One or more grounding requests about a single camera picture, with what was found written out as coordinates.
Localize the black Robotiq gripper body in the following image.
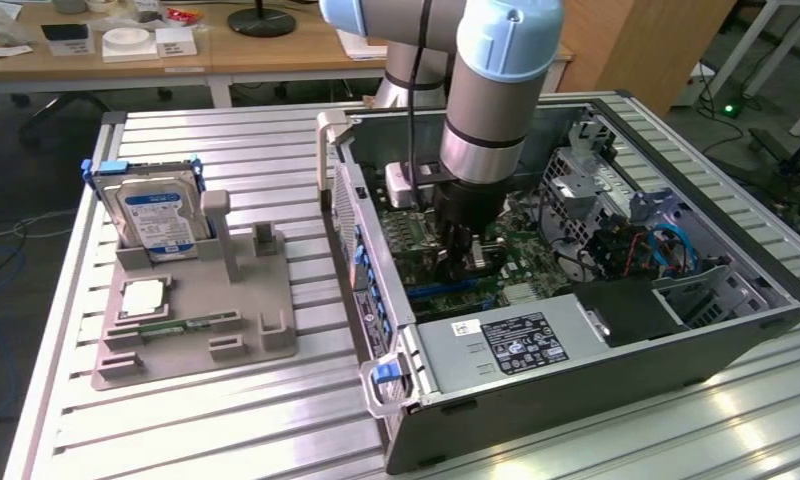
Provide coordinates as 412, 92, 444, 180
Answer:
430, 178, 510, 239

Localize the blue expansion slot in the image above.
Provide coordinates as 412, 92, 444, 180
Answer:
404, 278, 478, 302

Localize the green motherboard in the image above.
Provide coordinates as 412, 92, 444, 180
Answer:
372, 182, 565, 324

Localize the grey metal drive cage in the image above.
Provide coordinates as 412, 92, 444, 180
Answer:
538, 118, 643, 237

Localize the silver power supply unit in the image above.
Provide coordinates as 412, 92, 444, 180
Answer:
409, 293, 619, 399

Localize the open black PC case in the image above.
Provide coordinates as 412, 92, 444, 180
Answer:
313, 94, 800, 476

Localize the stack of white papers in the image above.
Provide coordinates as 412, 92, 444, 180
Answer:
333, 27, 392, 62

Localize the grey plastic parts rack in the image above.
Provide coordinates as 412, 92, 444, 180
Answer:
90, 189, 302, 394

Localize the wooden cabinet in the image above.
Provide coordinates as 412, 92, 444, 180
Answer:
551, 0, 739, 114

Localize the grey metal disk bay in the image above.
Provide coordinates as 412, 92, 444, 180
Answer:
651, 264, 772, 331

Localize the green RAM stick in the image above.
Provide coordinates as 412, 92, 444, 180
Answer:
136, 314, 236, 339

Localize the hard disk with blue carrier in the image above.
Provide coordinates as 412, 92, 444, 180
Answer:
78, 158, 213, 264

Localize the wooden desk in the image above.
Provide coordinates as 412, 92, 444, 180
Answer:
0, 0, 575, 109

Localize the black floor stand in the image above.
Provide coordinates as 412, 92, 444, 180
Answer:
745, 127, 800, 201

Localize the silver CPU chip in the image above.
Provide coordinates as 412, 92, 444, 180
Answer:
118, 281, 170, 318

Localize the black round lamp base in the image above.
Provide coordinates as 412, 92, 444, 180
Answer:
226, 0, 298, 39

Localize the small plain white box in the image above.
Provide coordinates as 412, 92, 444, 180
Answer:
153, 26, 198, 59

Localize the white round object on box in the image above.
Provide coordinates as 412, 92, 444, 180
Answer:
99, 27, 161, 64

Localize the black office chair base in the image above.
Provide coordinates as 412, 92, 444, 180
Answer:
10, 91, 111, 149

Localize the white box with black top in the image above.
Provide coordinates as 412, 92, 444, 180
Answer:
39, 22, 97, 58

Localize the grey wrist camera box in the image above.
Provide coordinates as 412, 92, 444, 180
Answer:
382, 160, 436, 211

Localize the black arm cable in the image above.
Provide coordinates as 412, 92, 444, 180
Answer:
404, 0, 436, 211

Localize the red wire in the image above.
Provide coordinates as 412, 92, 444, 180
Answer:
624, 230, 643, 272

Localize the blue SATA wire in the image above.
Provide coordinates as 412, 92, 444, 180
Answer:
645, 224, 701, 277

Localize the white table frame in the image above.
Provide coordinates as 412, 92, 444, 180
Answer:
704, 0, 800, 137

